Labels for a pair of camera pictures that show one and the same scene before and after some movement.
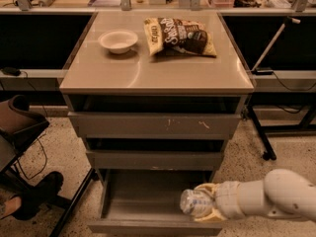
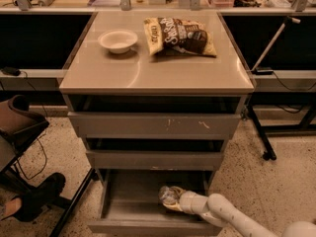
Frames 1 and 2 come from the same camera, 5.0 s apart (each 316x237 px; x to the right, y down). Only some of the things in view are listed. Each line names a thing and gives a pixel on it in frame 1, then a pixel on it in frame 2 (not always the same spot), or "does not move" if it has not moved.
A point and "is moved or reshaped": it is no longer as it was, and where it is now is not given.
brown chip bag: [173, 35] does not move
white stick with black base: [256, 69] does not move
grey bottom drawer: [147, 202] does not move
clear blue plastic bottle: [196, 203] is moved or reshaped
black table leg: [269, 153] does not move
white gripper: [226, 197] → [188, 201]
